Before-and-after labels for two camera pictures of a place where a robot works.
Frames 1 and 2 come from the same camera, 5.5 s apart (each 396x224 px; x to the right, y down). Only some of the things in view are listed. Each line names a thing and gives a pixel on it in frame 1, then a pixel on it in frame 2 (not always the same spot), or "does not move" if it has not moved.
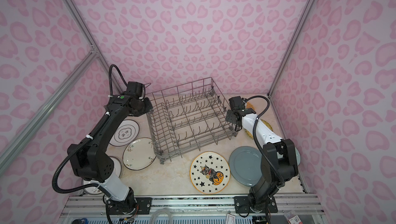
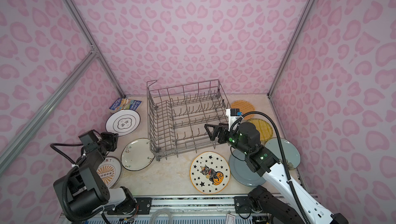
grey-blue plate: [245, 164] does not move
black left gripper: [149, 106] to [111, 137]
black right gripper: [230, 115] to [224, 130]
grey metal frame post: [94, 47] does not move
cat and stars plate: [210, 172] does not move
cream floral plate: [139, 153] does not move
